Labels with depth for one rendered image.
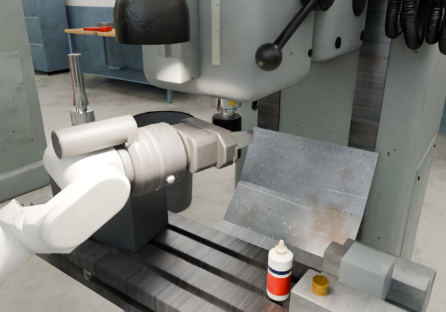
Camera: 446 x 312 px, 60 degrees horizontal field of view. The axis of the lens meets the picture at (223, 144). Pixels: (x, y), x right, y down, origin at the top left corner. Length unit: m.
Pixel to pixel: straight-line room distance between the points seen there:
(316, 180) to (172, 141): 0.51
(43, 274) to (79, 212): 2.00
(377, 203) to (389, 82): 0.28
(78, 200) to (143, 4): 0.22
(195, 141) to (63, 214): 0.19
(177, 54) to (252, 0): 0.11
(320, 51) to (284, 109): 0.38
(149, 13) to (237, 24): 0.14
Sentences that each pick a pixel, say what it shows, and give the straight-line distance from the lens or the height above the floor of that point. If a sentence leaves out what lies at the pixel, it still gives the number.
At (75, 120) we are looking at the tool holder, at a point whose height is 1.20.
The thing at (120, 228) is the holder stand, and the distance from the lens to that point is 0.83.
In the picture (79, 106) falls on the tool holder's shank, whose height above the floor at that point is 1.23.
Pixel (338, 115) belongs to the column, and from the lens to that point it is 0.94.
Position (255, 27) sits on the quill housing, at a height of 1.41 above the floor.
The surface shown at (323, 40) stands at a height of 1.37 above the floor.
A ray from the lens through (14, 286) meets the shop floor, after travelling 2.44.
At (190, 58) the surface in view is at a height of 1.37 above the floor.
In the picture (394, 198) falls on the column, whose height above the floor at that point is 1.01.
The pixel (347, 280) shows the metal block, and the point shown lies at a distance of 0.60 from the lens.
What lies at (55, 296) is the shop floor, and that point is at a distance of 2.29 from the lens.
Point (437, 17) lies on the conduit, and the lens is 0.69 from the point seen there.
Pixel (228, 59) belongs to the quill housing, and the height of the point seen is 1.37.
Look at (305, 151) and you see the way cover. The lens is 0.97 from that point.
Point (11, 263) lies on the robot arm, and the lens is 0.50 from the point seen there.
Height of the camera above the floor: 1.44
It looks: 21 degrees down
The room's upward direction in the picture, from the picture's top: straight up
